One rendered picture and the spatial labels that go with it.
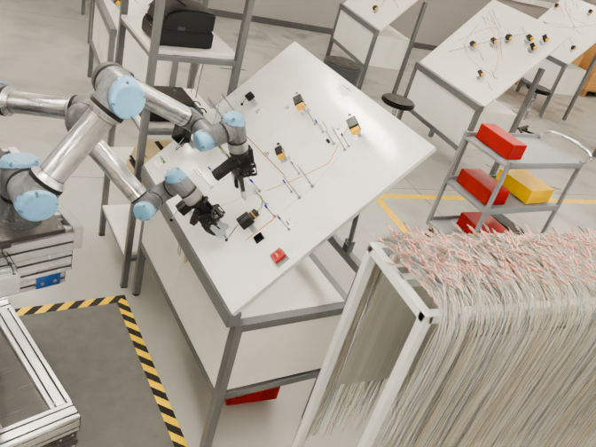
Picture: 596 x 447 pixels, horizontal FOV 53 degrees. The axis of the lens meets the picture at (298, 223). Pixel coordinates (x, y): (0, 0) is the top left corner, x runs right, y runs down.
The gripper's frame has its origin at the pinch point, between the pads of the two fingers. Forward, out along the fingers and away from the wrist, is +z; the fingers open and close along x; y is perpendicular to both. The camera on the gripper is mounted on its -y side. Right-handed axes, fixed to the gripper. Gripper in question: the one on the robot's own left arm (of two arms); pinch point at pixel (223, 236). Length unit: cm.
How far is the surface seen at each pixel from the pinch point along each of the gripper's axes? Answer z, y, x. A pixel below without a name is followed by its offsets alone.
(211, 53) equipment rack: -46, -33, 94
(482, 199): 170, -5, 209
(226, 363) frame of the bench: 38, -7, -35
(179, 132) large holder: -30, -39, 49
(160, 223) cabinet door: 1, -66, 24
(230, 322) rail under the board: 19.9, 6.6, -29.3
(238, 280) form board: 12.9, 7.0, -13.8
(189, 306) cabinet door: 26.8, -40.4, -11.3
